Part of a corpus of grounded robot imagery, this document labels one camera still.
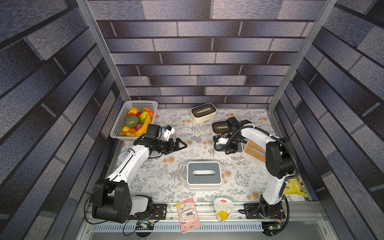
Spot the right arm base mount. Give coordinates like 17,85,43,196
240,203,286,220

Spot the brown lid rounded tissue box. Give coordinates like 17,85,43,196
211,120,230,137

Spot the yellow toy banana bunch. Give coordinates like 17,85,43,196
126,115,152,137

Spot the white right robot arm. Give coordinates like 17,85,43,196
213,117,300,219

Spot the yellow smiley snack cup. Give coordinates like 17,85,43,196
214,198,234,223

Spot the yellow-green toy pear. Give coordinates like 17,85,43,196
140,111,149,124

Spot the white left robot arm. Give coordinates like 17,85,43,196
92,124,188,223

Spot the pink blister pack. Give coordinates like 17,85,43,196
176,198,201,234

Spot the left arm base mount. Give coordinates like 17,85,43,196
135,203,168,222

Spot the green toy mango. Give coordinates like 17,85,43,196
125,115,140,129

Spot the dark brown lid tissue box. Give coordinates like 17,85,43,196
191,103,217,123

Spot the grey lid tissue box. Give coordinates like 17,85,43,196
187,184,221,192
213,143,243,158
187,162,222,184

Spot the white plastic fruit basket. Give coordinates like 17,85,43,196
110,100,158,141

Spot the wooden lid tissue box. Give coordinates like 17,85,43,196
242,141,267,169

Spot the orange toy fruit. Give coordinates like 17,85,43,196
143,108,154,119

